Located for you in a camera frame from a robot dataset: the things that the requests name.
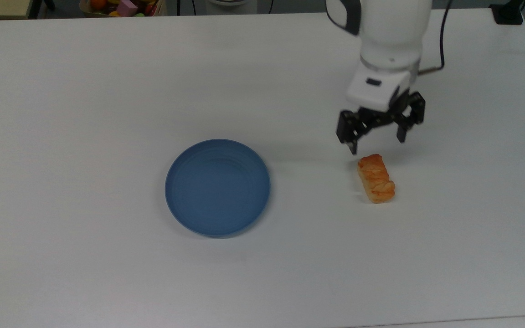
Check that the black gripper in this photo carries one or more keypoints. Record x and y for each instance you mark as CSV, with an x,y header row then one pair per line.
x,y
385,116

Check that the orange bread loaf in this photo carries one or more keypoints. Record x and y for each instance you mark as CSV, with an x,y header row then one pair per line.
x,y
375,178

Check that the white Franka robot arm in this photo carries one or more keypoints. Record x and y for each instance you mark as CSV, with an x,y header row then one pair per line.
x,y
390,32

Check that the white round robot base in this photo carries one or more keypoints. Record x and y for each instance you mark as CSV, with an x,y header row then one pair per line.
x,y
233,4

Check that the black pole with clamp base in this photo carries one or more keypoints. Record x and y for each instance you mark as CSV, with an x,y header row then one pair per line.
x,y
508,12

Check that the blue round plate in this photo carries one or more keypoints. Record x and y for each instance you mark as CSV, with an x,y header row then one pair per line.
x,y
217,187

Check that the box of colourful toys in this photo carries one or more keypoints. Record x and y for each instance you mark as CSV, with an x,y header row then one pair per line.
x,y
123,7

